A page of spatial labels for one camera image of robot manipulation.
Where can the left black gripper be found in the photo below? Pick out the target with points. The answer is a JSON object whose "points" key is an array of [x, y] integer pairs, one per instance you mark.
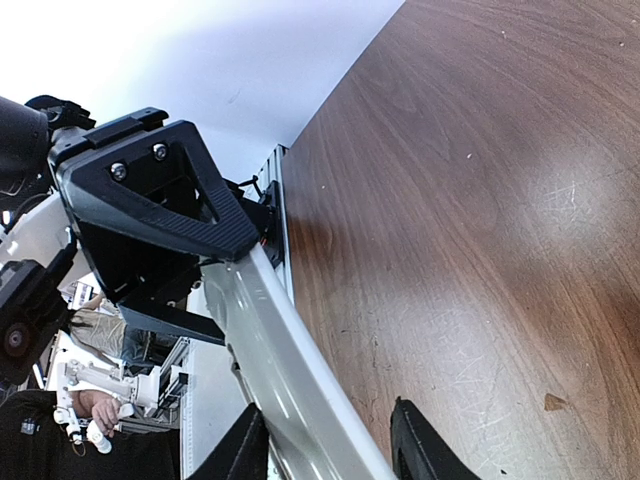
{"points": [[145, 197]]}

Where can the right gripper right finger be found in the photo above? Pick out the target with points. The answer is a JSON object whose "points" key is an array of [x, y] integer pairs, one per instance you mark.
{"points": [[418, 451]]}

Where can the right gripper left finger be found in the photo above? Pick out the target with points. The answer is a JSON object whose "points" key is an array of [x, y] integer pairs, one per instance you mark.
{"points": [[242, 453]]}

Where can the grey remote control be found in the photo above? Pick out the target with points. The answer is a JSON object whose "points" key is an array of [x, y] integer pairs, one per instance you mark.
{"points": [[314, 430]]}

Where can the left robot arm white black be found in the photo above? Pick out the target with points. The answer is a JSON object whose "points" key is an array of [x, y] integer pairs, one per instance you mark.
{"points": [[40, 252]]}

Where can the person in dark clothes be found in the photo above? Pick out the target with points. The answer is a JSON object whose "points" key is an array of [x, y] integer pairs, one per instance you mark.
{"points": [[33, 446]]}

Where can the white teleoperation handle device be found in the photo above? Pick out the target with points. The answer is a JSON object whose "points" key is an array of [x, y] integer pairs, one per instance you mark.
{"points": [[90, 401]]}

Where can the front aluminium rail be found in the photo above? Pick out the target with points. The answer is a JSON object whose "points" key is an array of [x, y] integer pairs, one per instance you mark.
{"points": [[214, 398]]}

